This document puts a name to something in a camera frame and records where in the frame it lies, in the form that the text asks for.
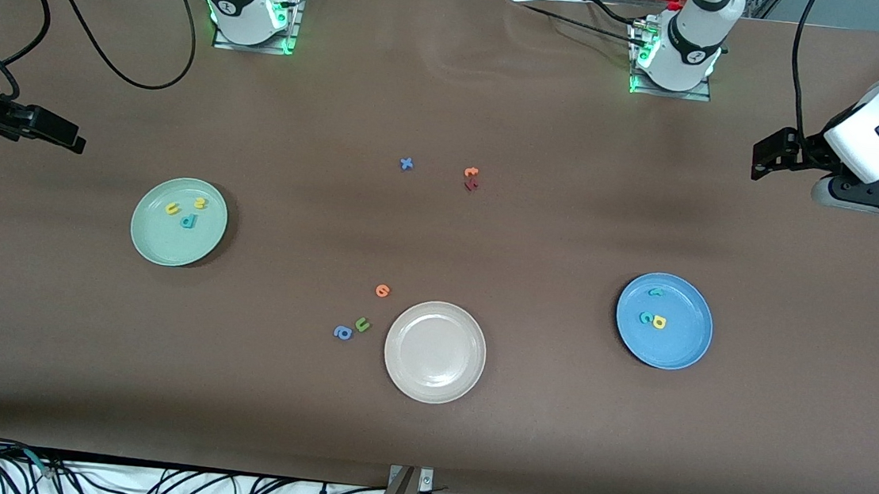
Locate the green plate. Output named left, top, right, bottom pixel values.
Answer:
left=127, top=174, right=232, bottom=272

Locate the blue plate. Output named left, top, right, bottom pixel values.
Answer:
left=611, top=269, right=718, bottom=374

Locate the brown table cover mat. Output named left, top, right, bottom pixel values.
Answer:
left=0, top=0, right=879, bottom=494

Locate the beige plate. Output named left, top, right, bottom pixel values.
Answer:
left=380, top=297, right=491, bottom=408

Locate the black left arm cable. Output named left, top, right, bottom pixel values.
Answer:
left=785, top=0, right=824, bottom=142

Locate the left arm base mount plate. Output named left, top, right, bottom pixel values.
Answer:
left=625, top=21, right=719, bottom=104

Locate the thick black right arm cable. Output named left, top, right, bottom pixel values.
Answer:
left=23, top=0, right=201, bottom=94

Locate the black base power cable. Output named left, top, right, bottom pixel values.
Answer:
left=497, top=0, right=672, bottom=47

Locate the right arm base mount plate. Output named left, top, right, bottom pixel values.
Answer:
left=212, top=0, right=304, bottom=57

